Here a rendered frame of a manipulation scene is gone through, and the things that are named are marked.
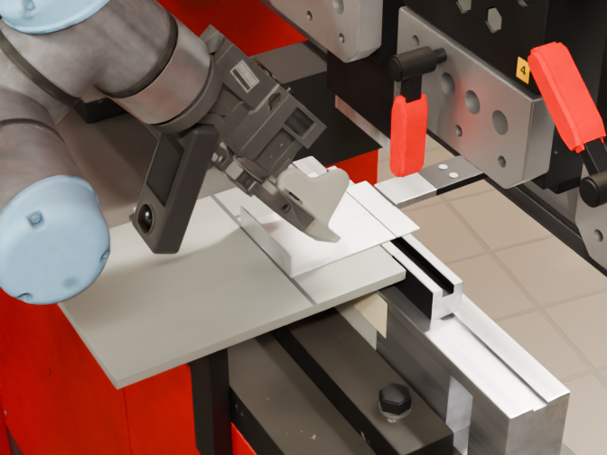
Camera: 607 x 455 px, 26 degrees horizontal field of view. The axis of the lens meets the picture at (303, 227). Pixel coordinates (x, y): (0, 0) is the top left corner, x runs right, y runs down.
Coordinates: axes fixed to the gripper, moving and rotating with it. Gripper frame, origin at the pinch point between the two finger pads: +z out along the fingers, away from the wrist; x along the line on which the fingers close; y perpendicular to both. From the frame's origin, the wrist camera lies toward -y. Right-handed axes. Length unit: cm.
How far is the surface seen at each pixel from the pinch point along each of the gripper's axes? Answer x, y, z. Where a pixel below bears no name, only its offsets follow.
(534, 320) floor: 69, 6, 138
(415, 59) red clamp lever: -15.2, 14.4, -17.8
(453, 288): -11.7, 4.1, 6.4
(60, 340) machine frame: 47, -35, 29
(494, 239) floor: 94, 14, 144
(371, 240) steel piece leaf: -3.5, 2.4, 4.2
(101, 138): 42.4, -10.5, 10.0
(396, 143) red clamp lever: -14.8, 9.4, -13.4
